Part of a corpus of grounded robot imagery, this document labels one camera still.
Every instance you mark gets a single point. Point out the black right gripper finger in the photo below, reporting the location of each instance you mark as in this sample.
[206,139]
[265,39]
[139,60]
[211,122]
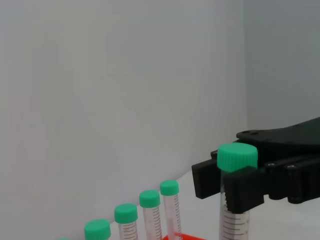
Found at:
[246,190]
[206,180]

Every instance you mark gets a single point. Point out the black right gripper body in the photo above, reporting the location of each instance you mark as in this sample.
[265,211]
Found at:
[287,142]

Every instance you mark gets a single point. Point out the green capped clear test tube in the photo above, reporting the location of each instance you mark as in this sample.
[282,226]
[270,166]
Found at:
[169,187]
[125,212]
[237,156]
[97,228]
[149,198]

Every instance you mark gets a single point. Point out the orange test tube rack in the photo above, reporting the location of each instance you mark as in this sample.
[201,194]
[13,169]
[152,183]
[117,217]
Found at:
[185,236]

